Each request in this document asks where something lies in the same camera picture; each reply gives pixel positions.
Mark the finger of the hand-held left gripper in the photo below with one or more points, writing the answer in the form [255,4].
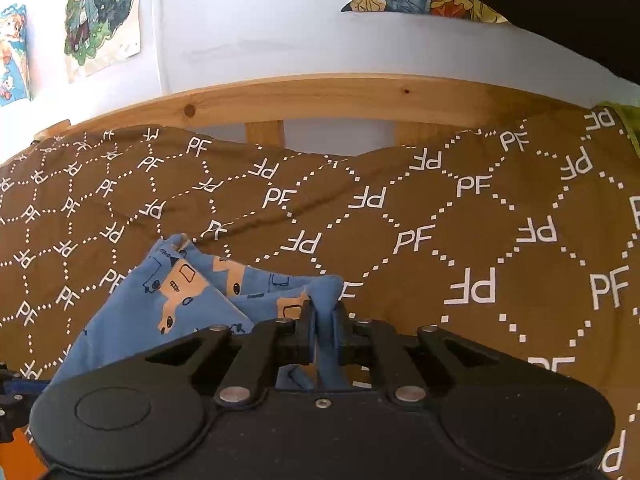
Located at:
[6,410]

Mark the blue vehicle print pants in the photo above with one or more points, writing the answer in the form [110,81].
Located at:
[190,290]

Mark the dark cloth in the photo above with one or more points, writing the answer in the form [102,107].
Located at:
[575,0]

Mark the blue cartoon figure wall poster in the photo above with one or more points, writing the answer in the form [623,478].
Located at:
[12,55]

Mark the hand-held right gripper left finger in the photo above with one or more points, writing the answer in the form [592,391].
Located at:
[309,335]

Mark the white wall pipe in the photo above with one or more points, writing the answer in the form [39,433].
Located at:
[159,35]

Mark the orange blue brown patchwork blanket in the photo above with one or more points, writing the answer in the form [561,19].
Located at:
[25,452]

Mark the brown dotted pattern blanket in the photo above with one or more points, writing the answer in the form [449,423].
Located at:
[450,210]

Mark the green cloth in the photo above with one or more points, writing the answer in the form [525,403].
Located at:
[631,125]

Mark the green cartoon figure wall poster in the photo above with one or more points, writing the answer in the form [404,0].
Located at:
[100,10]

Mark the wooden bed frame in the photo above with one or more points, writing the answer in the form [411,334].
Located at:
[350,95]

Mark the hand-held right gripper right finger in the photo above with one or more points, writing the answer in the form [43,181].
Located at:
[342,340]

